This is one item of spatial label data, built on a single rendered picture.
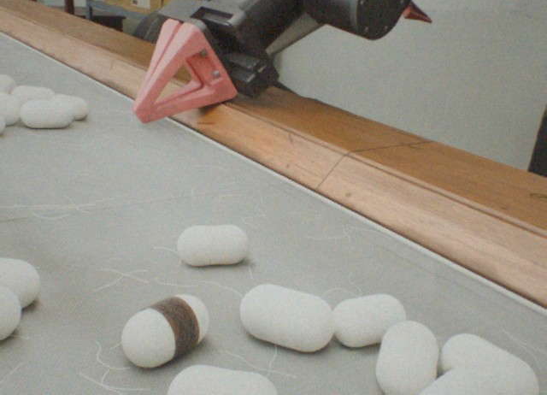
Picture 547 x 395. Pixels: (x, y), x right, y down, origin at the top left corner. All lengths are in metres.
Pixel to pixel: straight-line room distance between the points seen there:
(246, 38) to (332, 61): 2.48
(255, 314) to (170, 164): 0.22
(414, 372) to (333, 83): 2.77
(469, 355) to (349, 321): 0.04
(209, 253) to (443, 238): 0.13
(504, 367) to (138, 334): 0.12
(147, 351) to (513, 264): 0.18
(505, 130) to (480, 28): 0.38
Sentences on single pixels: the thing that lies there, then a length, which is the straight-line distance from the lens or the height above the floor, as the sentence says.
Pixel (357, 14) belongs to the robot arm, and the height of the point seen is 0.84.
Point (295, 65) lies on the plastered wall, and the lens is 3.14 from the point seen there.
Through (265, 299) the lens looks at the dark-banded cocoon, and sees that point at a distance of 0.24.
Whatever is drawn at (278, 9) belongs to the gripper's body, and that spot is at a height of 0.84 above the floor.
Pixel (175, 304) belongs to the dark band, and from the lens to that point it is 0.23.
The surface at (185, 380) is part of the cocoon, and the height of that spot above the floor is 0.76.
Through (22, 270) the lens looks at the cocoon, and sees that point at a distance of 0.26.
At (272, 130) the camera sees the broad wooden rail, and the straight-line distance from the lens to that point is 0.47.
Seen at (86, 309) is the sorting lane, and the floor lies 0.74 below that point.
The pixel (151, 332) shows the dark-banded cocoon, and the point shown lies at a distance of 0.22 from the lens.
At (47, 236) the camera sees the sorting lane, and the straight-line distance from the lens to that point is 0.33.
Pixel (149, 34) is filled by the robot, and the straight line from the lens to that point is 0.95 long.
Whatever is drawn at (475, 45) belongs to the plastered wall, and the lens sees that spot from 2.54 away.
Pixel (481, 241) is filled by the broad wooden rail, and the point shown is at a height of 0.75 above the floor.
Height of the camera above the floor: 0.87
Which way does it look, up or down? 20 degrees down
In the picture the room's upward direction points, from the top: 6 degrees clockwise
